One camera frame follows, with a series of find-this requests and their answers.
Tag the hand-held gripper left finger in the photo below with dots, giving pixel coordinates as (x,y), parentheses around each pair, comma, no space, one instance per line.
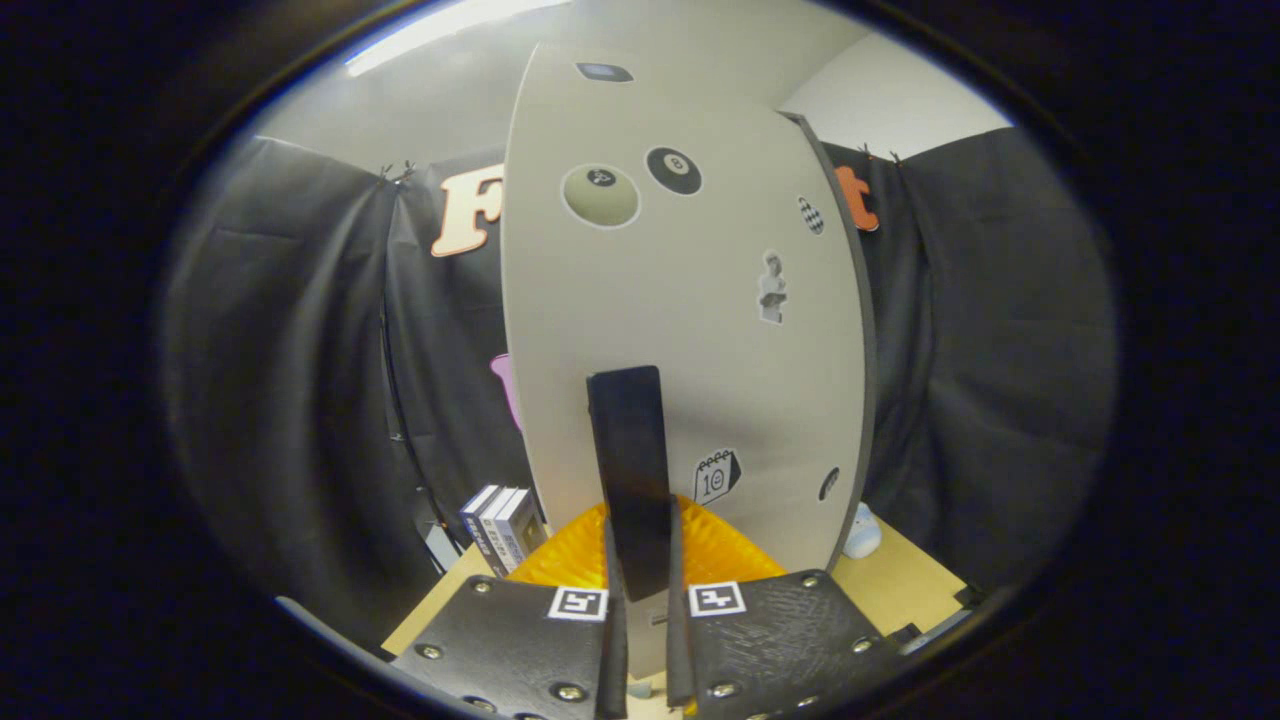
(614,650)

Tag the grey blue book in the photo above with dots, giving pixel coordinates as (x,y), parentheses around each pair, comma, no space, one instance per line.
(522,530)

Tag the dark blue book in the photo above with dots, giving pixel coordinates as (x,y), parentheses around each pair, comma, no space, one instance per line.
(478,515)

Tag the black backdrop cloth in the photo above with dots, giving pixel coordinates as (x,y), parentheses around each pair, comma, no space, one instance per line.
(280,380)

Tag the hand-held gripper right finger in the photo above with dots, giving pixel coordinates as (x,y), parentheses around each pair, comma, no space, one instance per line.
(678,650)

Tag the white spine book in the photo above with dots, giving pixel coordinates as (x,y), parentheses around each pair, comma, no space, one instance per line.
(497,530)

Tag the white blue cosmetic tube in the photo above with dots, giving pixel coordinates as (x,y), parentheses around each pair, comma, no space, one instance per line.
(862,535)

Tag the grey cabinet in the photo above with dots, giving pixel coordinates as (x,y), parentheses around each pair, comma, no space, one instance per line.
(871,380)

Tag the white cabinet door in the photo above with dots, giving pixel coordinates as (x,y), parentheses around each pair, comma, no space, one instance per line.
(700,350)

